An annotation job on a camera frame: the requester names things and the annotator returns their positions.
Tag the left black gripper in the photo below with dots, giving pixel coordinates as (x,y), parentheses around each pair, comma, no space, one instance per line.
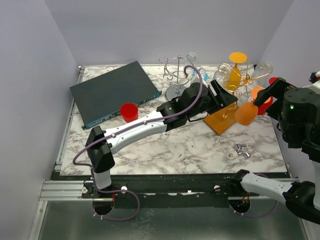
(221,99)

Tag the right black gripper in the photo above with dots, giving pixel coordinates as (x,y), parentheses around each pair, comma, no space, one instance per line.
(277,88)

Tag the orange wine glass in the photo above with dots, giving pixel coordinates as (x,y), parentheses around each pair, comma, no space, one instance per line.
(246,114)

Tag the red wine glass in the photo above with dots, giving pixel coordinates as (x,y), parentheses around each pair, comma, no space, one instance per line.
(268,103)
(129,112)

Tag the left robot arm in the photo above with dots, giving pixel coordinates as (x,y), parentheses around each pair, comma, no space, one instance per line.
(101,144)

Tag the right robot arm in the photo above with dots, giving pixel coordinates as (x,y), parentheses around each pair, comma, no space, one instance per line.
(297,110)

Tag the yellow wine glass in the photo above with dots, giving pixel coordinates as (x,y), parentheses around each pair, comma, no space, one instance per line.
(235,78)

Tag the clear ribbed wine glass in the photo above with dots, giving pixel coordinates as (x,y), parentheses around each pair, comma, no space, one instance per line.
(222,75)

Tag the blue wine glass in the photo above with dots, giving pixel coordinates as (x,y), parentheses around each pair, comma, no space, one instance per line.
(203,73)

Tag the clear glass on silver rack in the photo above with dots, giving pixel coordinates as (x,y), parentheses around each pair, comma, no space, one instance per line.
(191,60)

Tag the chrome faucet tap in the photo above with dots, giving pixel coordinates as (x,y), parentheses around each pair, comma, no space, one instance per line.
(239,148)

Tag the gold wire glass rack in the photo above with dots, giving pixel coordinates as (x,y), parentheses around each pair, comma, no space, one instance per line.
(221,120)

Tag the silver wire glass rack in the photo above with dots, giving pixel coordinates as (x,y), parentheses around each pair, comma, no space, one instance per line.
(173,72)

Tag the black mounting rail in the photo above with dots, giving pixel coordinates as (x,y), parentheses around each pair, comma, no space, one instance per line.
(167,191)

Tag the black network switch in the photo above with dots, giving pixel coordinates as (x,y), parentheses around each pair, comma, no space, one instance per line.
(100,98)

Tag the aluminium frame rail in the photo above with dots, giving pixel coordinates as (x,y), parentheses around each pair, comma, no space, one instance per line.
(66,190)

